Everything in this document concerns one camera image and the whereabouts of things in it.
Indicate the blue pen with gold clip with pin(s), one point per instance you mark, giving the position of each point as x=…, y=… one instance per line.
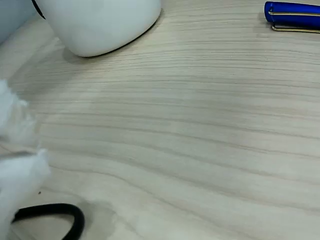
x=287, y=10

